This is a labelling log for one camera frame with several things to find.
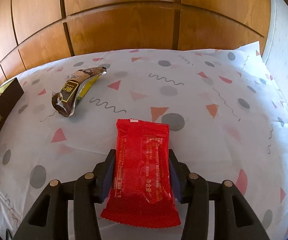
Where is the red snack packet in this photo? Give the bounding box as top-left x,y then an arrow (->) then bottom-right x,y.
100,119 -> 181,229

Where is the wooden wall cabinet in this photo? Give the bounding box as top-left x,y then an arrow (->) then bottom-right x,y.
0,0 -> 271,85

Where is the dark brown chocolate packet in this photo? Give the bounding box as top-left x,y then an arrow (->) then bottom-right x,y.
51,67 -> 107,118

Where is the patterned white tablecloth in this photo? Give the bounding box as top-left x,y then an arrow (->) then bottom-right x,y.
0,44 -> 288,239

